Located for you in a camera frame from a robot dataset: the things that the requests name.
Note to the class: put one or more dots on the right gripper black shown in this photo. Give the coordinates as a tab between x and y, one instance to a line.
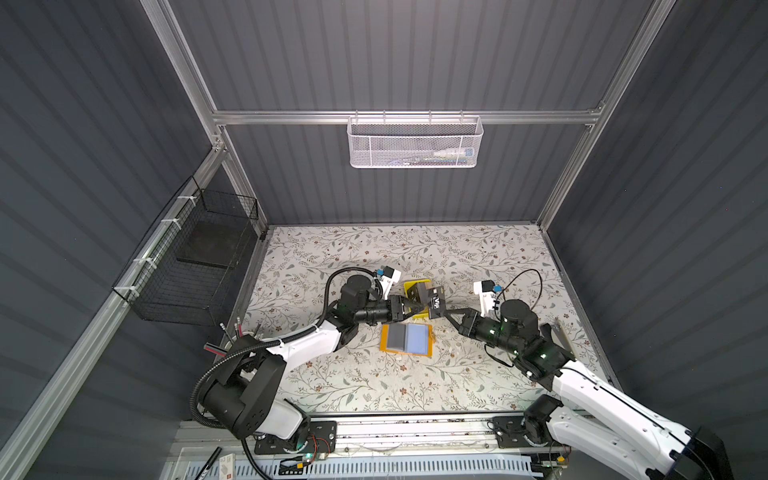
468	323

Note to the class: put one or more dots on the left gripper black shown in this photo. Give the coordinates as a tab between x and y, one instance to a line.
394	309

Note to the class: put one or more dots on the black credit card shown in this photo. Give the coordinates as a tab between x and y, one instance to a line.
396	338
433	298

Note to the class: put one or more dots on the yellow leather card holder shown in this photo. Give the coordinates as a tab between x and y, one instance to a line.
420	340

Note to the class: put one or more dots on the yellow plastic card tray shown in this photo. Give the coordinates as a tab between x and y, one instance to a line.
409	284

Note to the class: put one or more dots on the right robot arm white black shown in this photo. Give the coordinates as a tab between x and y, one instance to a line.
583	411

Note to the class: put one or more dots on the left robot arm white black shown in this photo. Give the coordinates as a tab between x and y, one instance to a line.
239	392

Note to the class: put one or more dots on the pen holder with pens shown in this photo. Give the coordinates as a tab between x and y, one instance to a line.
227	343

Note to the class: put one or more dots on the white tube in basket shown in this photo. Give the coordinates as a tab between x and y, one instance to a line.
455	154

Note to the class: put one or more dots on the black pad in basket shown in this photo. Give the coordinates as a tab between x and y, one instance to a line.
216	244

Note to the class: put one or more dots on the white small box foreground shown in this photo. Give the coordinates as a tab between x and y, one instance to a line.
227	467

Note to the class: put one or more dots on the black pen foreground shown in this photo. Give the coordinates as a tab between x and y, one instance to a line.
208	465

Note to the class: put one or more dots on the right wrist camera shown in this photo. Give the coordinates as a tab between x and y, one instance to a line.
488	293

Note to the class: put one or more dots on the aluminium front rail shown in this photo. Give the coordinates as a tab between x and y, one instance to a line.
405	433

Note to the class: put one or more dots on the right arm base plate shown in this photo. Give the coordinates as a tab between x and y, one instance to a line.
516	431

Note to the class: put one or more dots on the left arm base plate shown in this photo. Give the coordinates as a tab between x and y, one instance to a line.
317	436

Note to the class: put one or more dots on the white wire mesh basket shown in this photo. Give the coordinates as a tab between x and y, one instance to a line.
408	141

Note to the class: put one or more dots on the black wire mesh basket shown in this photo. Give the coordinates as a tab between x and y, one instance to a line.
194	269

